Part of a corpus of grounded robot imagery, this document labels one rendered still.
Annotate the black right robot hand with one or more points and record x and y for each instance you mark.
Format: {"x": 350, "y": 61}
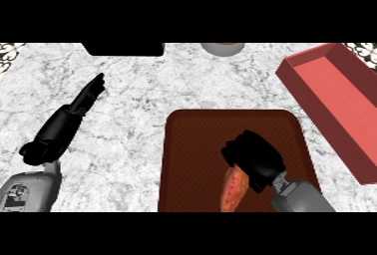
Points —
{"x": 254, "y": 156}

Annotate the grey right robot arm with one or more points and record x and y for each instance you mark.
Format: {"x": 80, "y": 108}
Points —
{"x": 300, "y": 196}

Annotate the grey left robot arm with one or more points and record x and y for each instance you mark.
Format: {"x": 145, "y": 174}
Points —
{"x": 29, "y": 191}

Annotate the dark brown tray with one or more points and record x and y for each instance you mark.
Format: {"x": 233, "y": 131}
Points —
{"x": 201, "y": 159}

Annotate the red cardboard box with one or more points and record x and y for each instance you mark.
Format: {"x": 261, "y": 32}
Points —
{"x": 338, "y": 109}

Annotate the grey round pot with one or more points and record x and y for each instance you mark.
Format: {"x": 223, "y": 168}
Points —
{"x": 222, "y": 48}

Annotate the black rectangular appliance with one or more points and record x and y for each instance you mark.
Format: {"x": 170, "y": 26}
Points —
{"x": 123, "y": 49}

